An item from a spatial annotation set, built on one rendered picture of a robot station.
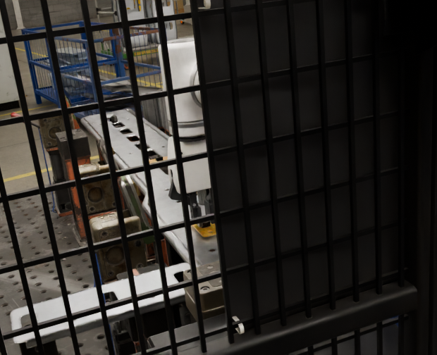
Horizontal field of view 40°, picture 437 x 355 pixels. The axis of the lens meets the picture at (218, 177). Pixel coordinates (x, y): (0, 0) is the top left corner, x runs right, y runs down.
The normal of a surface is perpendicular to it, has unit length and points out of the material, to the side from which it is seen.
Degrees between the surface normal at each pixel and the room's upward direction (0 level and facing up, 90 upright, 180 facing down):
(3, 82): 90
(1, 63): 90
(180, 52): 90
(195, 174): 94
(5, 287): 0
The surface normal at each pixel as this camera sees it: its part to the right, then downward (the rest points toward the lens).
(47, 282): -0.10, -0.94
